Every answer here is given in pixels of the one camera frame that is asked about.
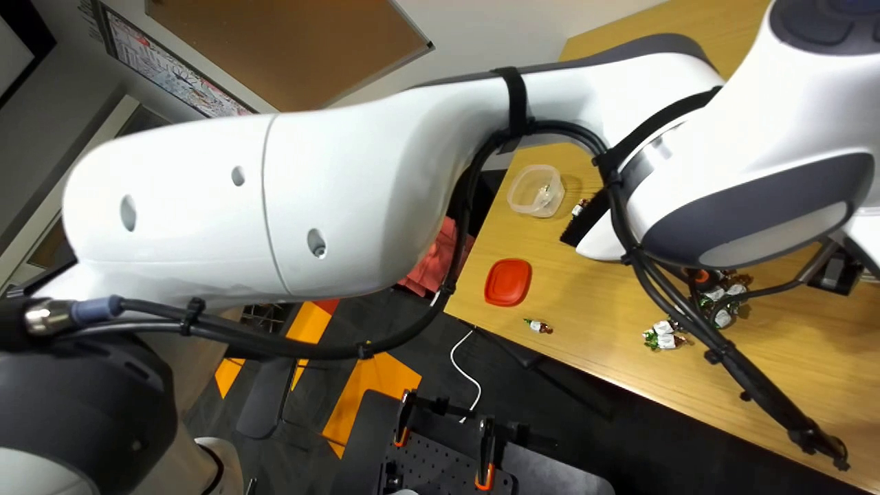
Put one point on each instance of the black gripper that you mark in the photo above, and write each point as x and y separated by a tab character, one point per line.
836	264

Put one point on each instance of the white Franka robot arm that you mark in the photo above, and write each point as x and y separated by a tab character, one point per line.
367	182

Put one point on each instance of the green white wrapped candy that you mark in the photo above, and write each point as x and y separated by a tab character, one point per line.
661	337
716	294
724	318

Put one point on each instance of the small lone wrapped candy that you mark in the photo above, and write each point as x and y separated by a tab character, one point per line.
540	325

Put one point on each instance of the clear plastic container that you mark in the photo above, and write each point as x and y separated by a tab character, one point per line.
536	190

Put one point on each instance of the red plastic lid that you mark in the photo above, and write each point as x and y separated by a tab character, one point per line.
509	282

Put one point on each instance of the red cloth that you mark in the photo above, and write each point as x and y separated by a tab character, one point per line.
430	264

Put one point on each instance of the black stand with orange clamps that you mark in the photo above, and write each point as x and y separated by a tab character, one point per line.
456	440

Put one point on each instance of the black stool seat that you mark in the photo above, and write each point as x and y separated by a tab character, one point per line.
261	400

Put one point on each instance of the brown cork board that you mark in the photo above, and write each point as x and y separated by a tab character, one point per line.
283	41

